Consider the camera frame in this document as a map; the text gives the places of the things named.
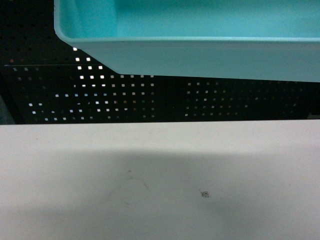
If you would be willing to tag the light teal plastic tray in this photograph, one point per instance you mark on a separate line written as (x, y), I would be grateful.
(277, 40)

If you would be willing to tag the black perforated metal panel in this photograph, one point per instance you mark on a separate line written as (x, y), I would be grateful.
(45, 81)

